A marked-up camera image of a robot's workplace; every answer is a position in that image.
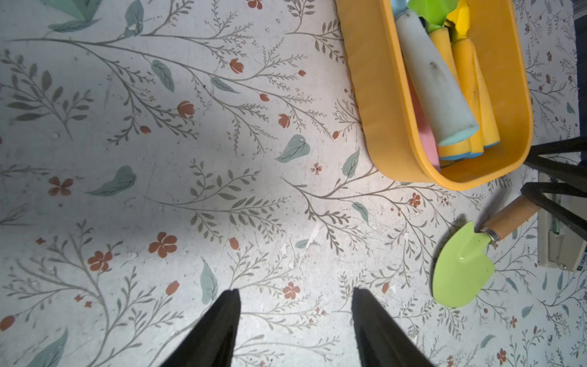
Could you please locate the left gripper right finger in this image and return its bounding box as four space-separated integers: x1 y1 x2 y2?
352 287 432 366

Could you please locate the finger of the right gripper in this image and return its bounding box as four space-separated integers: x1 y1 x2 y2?
523 136 587 180
521 182 587 240

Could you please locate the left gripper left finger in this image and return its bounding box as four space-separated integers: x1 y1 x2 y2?
162 289 241 367

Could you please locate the light blue shovel mint handle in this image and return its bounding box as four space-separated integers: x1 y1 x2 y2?
391 1 479 146

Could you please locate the light green shovel wooden handle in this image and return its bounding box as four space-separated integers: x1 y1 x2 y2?
432 195 541 308

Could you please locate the purple shovel pink handle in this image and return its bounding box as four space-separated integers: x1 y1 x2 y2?
408 78 441 171

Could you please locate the yellow plastic storage box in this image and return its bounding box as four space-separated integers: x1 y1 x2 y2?
336 1 533 191

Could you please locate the green shovel yellow handle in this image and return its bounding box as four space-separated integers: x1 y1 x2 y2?
408 0 472 161

